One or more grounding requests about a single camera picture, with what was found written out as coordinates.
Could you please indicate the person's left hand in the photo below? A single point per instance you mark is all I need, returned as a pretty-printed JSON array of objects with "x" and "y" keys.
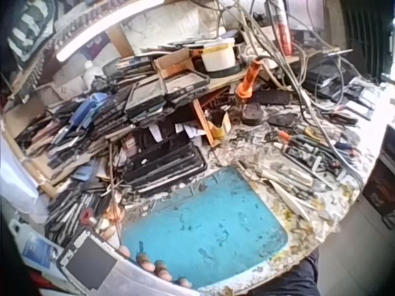
[{"x": 162, "y": 271}]

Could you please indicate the white framed smartphone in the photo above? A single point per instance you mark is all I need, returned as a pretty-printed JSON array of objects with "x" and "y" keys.
[{"x": 89, "y": 262}]

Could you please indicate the blue silicone work mat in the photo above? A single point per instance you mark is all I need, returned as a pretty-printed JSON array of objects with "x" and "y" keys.
[{"x": 210, "y": 222}]

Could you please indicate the stack of black phone frames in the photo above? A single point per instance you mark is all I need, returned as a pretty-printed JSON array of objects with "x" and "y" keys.
[{"x": 166, "y": 163}]

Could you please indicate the pile of phone screens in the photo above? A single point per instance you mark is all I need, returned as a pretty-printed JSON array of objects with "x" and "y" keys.
[{"x": 74, "y": 203}]

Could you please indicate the white box with blue label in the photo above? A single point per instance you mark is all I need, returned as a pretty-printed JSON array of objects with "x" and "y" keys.
[{"x": 35, "y": 249}]

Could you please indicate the person's legs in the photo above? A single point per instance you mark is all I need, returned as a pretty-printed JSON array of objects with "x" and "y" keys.
[{"x": 293, "y": 277}]

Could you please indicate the white plastic tweezers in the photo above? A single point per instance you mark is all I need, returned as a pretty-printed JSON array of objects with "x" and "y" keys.
[{"x": 291, "y": 200}]

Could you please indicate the yellow cardboard tool holder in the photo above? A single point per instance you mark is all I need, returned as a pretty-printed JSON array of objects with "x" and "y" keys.
[{"x": 220, "y": 126}]

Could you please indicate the wooden tray of phone parts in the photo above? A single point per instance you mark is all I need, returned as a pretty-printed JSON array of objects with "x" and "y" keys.
[{"x": 74, "y": 132}]

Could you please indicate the white plastic bag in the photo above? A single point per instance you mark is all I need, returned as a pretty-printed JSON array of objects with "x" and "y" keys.
[{"x": 17, "y": 182}]

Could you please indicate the black power adapter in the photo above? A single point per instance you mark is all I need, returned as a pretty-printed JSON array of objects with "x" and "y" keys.
[{"x": 252, "y": 114}]

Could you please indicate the stack of black tablets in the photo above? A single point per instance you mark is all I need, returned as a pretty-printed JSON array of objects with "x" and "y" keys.
[{"x": 148, "y": 86}]

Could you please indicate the black flat phone part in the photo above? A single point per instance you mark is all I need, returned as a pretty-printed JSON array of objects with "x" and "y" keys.
[{"x": 283, "y": 119}]

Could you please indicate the row of screwdrivers and pliers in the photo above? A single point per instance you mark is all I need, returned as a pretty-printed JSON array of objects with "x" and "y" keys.
[{"x": 311, "y": 138}]

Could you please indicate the black phone back cover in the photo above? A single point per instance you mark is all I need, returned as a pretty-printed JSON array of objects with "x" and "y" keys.
[{"x": 273, "y": 98}]

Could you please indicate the white plastic bottle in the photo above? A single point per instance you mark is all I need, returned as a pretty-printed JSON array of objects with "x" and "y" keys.
[{"x": 92, "y": 74}]

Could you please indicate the orange soldering iron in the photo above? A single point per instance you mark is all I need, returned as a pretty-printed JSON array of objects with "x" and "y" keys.
[{"x": 248, "y": 80}]

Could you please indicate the white plastic tub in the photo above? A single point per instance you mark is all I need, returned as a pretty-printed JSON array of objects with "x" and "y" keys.
[{"x": 218, "y": 55}]

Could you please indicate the dark drawer cabinet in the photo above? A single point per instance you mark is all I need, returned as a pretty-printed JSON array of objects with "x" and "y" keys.
[{"x": 381, "y": 179}]

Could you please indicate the fluorescent tube light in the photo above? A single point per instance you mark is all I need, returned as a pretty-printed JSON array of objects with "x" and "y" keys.
[{"x": 102, "y": 31}]

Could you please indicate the heap of black laptops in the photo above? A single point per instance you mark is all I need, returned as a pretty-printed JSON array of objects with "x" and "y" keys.
[{"x": 336, "y": 83}]

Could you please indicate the red spray can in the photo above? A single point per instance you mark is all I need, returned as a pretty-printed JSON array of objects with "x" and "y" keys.
[{"x": 284, "y": 34}]

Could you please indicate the striped black white cloth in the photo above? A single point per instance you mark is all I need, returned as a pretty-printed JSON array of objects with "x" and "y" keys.
[{"x": 29, "y": 27}]

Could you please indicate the dark window grille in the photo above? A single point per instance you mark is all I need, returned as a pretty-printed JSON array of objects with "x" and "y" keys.
[{"x": 367, "y": 34}]

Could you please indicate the bare phone frame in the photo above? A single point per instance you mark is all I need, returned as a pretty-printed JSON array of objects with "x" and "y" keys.
[{"x": 311, "y": 160}]

